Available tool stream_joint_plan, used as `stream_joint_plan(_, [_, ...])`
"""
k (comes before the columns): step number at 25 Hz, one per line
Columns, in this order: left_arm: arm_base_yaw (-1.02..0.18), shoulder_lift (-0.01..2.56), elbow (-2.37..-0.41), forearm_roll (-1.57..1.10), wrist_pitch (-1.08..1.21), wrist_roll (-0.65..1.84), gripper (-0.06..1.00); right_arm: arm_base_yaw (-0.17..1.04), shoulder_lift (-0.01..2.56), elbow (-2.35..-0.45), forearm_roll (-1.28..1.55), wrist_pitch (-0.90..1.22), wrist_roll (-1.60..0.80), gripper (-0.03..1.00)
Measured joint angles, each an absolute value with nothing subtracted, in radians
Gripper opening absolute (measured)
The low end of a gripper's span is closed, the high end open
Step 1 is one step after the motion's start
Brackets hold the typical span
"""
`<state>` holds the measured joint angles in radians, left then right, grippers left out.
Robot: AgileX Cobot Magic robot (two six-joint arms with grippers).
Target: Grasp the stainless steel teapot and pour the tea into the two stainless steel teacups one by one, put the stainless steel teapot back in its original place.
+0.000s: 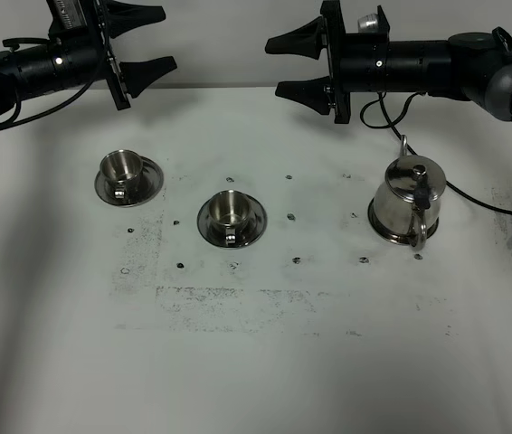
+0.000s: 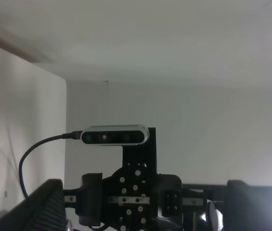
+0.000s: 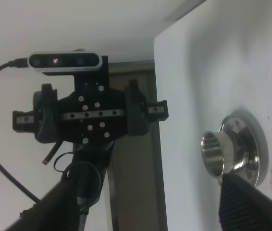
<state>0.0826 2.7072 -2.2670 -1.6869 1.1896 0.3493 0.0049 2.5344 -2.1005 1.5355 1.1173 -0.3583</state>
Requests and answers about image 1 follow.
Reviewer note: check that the left steel saucer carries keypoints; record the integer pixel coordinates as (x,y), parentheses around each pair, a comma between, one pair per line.
(150,185)

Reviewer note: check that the middle stainless steel teacup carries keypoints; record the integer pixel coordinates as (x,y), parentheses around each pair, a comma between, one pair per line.
(227,218)

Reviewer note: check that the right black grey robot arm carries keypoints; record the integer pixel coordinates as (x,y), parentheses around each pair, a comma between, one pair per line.
(474,67)

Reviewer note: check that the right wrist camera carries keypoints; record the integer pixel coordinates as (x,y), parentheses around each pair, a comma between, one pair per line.
(375,23)

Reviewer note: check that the steel teapot saucer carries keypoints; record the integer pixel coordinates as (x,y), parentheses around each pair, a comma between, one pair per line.
(402,224)

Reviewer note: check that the stainless steel teapot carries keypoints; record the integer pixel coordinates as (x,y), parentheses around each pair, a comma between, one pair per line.
(412,179)

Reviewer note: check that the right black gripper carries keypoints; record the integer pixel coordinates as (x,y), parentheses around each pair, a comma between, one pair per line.
(357,63)

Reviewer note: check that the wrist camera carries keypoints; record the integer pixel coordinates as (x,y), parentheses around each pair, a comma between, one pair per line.
(375,23)
(72,18)

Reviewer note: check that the stainless steel teacup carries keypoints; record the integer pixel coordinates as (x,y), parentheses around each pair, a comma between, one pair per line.
(122,173)
(227,218)

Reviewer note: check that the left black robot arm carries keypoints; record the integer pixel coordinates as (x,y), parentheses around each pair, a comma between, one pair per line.
(41,76)

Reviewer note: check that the middle steel saucer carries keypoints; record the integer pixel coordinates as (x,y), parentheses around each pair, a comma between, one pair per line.
(257,228)

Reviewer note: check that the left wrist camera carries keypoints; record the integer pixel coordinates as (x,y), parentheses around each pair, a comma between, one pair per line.
(72,18)

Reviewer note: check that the left stainless steel teacup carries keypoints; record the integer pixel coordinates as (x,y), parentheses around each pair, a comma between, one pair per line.
(122,173)

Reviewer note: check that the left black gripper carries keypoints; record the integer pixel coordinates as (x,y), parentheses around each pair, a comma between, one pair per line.
(82,59)

